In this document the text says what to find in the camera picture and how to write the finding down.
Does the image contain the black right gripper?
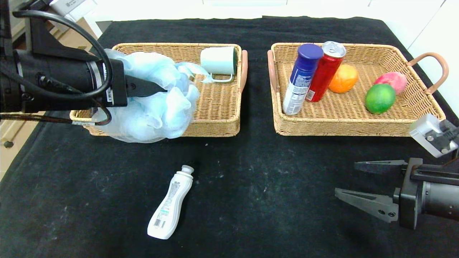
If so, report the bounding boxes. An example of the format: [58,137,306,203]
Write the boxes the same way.
[334,157,459,230]

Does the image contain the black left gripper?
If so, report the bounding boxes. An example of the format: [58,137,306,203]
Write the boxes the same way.
[54,55,168,107]

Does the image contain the light blue bath pouf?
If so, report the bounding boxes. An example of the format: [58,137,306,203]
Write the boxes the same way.
[91,49,216,144]

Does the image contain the green lime fruit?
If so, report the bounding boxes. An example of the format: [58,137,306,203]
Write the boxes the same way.
[365,83,396,115]

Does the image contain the white bottle with brush cap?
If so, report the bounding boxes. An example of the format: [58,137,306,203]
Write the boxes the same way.
[147,165,195,239]

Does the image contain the red drink can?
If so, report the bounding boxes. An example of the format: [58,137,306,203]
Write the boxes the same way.
[306,41,347,102]

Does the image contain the blue capped spray can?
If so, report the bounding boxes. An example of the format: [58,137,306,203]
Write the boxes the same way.
[282,43,324,116]

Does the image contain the mint green enamel mug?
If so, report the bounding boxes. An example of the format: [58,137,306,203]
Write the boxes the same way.
[200,47,238,83]

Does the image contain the pink red peach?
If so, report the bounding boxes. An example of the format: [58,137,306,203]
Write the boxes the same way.
[375,72,407,94]

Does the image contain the orange fruit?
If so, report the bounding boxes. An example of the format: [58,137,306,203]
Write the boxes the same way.
[328,64,359,94]

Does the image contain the black table cloth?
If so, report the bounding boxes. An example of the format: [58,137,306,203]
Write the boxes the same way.
[0,16,459,258]

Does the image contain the beige metal rack on wheels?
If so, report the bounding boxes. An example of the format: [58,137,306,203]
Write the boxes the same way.
[0,118,22,149]

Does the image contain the smooth black camera cable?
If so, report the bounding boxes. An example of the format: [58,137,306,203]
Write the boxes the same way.
[13,10,113,101]

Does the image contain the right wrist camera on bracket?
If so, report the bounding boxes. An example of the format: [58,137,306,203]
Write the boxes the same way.
[409,113,459,185]

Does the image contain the wicker basket with brown handles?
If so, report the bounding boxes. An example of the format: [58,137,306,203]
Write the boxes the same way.
[267,42,449,138]
[70,43,249,138]

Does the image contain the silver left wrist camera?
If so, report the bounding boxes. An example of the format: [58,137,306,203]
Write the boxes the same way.
[48,0,97,22]

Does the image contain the braided black cable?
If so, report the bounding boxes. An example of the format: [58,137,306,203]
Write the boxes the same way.
[0,106,112,126]

